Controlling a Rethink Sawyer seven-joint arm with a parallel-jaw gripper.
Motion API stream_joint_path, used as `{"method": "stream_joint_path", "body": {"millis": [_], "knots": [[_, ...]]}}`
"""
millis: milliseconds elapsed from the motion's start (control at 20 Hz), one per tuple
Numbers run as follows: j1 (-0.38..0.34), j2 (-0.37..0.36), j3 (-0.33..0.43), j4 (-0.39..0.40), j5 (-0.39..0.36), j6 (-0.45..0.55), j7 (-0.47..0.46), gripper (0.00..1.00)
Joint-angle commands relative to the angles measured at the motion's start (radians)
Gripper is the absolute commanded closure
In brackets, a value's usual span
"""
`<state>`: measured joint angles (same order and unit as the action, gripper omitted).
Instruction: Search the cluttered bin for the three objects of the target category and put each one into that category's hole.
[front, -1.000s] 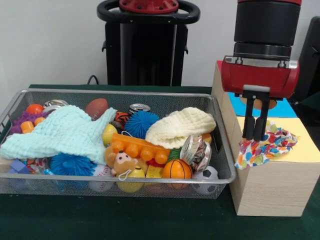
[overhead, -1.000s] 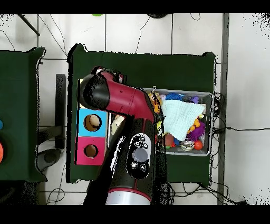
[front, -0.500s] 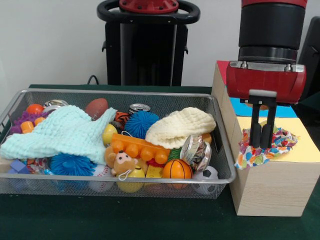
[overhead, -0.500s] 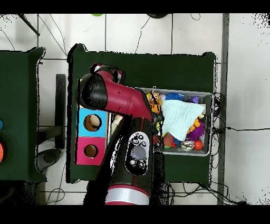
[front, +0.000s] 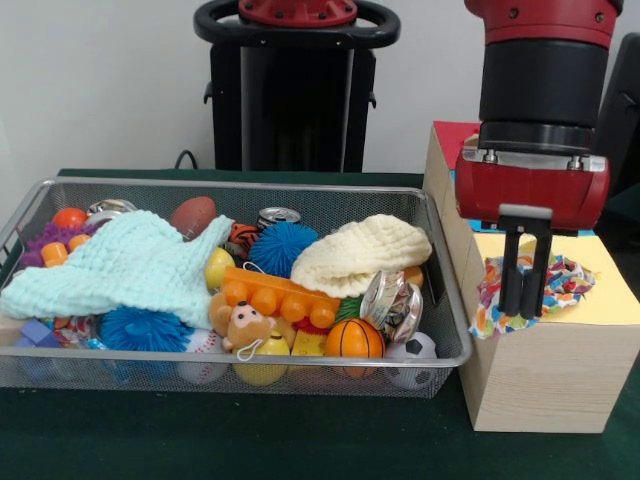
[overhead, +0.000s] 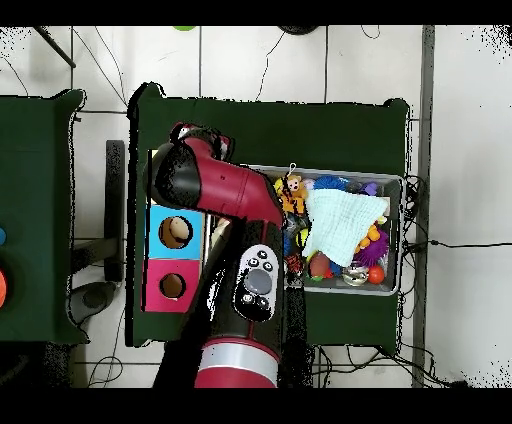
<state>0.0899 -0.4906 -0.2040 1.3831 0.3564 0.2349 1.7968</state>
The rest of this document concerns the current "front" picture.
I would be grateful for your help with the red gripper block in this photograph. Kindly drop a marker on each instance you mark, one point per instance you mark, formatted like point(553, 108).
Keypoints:
point(530, 190)

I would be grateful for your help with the colourful confetti paper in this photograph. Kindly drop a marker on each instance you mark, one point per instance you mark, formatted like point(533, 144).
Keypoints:
point(567, 282)

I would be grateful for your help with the light blue knitted cloth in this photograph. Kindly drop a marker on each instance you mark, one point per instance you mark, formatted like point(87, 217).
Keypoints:
point(115, 265)

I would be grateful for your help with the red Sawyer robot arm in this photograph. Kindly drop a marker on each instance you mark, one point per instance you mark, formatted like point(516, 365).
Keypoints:
point(545, 75)

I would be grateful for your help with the wooden box with three holes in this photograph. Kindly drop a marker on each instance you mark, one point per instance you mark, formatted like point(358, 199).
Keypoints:
point(540, 370)

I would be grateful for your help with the shallow metal mesh bin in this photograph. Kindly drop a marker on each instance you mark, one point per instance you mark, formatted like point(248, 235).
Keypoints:
point(150, 380)

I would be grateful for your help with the toy soccer ball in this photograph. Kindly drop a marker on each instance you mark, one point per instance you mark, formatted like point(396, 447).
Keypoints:
point(417, 350)

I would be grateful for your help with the crushed silver foil can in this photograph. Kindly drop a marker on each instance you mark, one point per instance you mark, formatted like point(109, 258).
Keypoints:
point(392, 305)

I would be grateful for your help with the cream knitted cloth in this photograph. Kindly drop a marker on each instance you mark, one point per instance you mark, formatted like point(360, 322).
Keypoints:
point(360, 255)

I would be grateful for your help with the black upright panel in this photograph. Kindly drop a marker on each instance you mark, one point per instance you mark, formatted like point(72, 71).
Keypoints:
point(625, 125)

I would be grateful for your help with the orange toy basketball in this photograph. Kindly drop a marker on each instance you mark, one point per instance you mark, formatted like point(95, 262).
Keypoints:
point(355, 337)

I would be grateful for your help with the small blue spiky ball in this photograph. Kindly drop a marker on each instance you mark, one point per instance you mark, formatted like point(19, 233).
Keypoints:
point(282, 250)

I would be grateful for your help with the orange toy building brick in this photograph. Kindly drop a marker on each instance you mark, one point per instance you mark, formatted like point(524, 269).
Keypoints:
point(280, 297)

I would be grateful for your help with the dark green table cloth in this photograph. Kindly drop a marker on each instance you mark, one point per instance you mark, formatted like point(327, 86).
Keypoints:
point(300, 440)

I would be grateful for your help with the brown plush monkey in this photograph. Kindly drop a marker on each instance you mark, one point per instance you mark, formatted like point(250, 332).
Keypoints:
point(245, 325)

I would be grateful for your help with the brown toy football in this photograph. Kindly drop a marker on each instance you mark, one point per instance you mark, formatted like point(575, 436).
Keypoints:
point(192, 212)

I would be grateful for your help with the large blue spiky ball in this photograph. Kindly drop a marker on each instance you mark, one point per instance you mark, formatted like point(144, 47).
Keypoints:
point(140, 327)

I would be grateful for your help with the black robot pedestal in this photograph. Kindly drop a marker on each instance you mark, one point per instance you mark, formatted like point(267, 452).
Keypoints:
point(280, 125)

